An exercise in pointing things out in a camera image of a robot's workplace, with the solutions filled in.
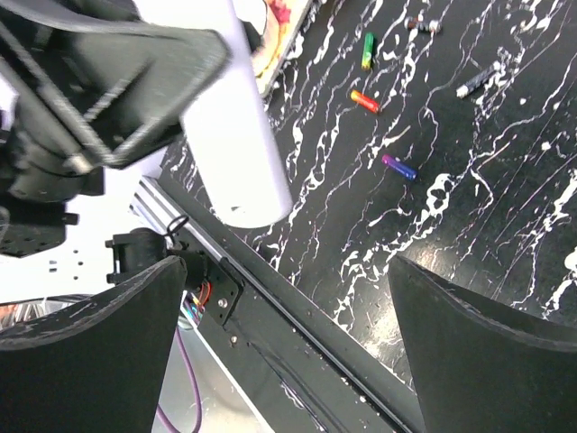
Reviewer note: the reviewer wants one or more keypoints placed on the orange red AAA battery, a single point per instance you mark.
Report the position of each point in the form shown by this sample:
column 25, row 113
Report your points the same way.
column 364, row 101

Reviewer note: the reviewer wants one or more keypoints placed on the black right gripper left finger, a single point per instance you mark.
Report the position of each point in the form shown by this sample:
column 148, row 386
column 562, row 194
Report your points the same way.
column 97, row 365

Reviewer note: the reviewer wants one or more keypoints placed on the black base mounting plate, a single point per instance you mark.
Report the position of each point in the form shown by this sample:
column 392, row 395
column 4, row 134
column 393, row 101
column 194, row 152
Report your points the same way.
column 300, row 370

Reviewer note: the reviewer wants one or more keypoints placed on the purple blue AAA battery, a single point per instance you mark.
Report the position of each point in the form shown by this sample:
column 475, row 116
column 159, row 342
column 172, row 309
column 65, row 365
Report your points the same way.
column 399, row 167

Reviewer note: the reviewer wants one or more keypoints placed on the grey black AAA battery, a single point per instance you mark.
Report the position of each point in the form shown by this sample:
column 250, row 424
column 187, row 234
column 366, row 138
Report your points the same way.
column 479, row 80

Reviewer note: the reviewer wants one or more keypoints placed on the green AAA battery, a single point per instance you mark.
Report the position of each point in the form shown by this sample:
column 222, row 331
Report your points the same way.
column 367, row 51

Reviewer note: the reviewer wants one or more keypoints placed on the black orange AAA battery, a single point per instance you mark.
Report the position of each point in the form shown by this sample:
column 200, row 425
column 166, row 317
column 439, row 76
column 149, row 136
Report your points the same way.
column 413, row 23

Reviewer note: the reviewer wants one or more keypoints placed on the floral rectangular tray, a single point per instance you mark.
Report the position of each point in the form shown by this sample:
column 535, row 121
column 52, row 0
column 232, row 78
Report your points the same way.
column 278, row 25

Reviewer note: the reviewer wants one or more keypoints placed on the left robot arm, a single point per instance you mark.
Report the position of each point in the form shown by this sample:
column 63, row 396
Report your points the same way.
column 105, row 84

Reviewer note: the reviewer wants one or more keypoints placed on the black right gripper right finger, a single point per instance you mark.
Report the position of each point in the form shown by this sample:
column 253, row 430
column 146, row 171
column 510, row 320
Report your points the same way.
column 479, row 365

